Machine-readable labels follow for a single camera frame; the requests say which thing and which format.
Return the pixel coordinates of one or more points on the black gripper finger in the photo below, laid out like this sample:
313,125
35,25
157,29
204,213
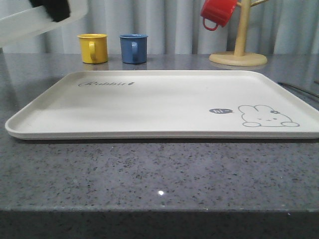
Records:
58,10

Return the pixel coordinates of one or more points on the silver fork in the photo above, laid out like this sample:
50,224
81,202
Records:
299,89

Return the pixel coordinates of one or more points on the grey curtain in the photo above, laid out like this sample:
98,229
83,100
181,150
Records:
175,27

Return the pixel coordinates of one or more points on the red mug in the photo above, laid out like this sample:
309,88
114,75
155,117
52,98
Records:
217,11

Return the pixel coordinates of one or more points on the cream rabbit serving tray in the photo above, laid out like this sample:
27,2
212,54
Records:
165,104

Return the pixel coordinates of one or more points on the white round plate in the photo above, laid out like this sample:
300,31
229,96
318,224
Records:
35,21

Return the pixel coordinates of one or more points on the yellow mug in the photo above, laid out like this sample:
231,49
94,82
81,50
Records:
93,48

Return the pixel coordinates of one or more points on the blue mug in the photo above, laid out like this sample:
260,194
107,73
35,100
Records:
134,48

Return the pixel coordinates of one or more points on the wooden mug tree stand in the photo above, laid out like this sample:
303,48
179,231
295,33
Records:
239,57

